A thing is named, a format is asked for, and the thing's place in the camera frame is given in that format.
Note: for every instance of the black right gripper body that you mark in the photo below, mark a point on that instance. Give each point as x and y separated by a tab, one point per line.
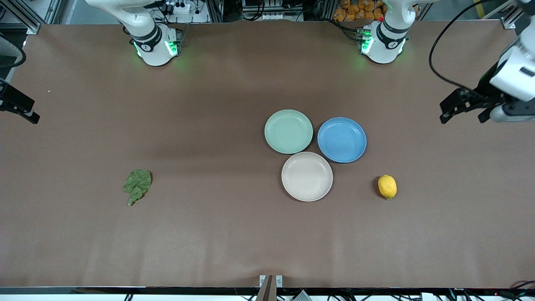
12	101

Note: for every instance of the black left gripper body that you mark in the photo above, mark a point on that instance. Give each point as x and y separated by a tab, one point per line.
486	87

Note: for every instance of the yellow lemon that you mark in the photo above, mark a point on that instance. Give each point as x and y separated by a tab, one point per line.
387	186

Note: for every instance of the green lettuce leaf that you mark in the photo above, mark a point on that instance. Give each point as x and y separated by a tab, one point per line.
138	184

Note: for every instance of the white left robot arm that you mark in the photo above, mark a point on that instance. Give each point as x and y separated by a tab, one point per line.
386	46

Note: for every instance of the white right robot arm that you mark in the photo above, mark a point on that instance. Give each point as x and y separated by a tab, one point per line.
154	50

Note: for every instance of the blue plate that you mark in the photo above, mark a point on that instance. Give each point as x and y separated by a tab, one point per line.
342	140

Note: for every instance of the beige plate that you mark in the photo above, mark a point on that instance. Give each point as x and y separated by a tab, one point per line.
307	176

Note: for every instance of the light green plate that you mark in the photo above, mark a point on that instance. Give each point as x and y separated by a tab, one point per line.
288	131

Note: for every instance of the white power strip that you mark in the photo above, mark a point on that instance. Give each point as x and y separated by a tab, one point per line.
179	8

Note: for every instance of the aluminium frame with corner bracket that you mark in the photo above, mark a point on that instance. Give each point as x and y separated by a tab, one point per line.
33	16
508	21

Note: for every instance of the metal table edge bracket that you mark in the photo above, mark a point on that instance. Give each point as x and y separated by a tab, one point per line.
270	284

